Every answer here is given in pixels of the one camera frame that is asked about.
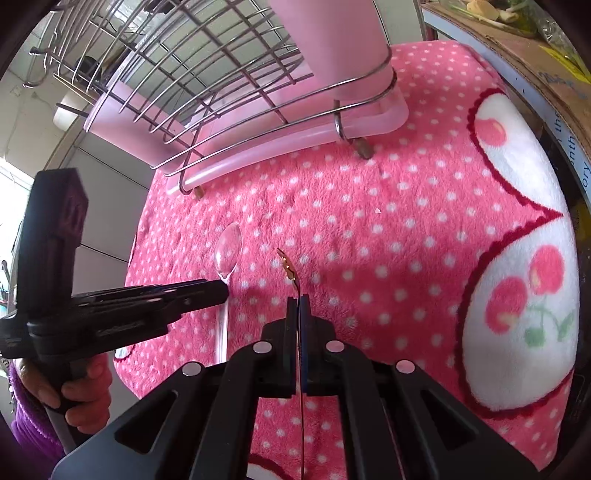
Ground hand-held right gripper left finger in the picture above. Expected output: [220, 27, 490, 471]
[50, 298, 299, 480]

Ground gold flower-shaped spoon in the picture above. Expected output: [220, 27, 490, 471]
[276, 248, 308, 480]

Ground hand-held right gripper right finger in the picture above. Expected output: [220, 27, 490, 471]
[299, 294, 539, 480]

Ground pink polka dot blanket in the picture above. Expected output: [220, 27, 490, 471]
[113, 39, 580, 480]

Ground plastic bag of vegetables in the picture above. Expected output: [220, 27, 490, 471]
[443, 0, 555, 37]

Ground cardboard box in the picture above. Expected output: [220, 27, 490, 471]
[422, 2, 591, 185]

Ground clear plastic spoon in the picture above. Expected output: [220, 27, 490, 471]
[213, 222, 244, 365]

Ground metal wire dish rack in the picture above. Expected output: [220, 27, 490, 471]
[23, 0, 399, 200]

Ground pink utensil holder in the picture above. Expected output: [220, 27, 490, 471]
[268, 0, 394, 101]

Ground person's left hand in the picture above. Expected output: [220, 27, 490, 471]
[18, 351, 114, 435]

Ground white paper roll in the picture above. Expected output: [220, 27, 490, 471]
[53, 90, 93, 131]

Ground pink plastic drip tray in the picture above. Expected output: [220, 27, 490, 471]
[83, 80, 410, 195]

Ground person's left forearm purple sleeve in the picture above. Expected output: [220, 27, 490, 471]
[7, 364, 65, 462]

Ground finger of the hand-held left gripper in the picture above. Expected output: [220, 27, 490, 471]
[74, 278, 230, 312]
[91, 306, 195, 350]

